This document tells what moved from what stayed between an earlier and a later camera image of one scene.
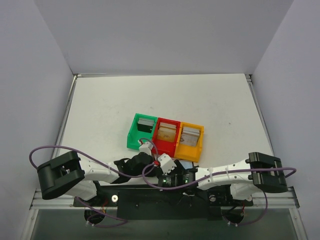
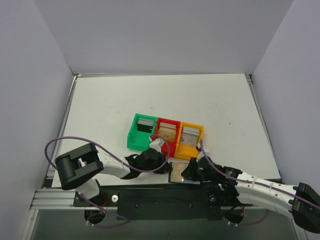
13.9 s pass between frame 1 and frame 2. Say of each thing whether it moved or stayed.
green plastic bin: stayed
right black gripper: moved
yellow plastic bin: stayed
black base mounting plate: stayed
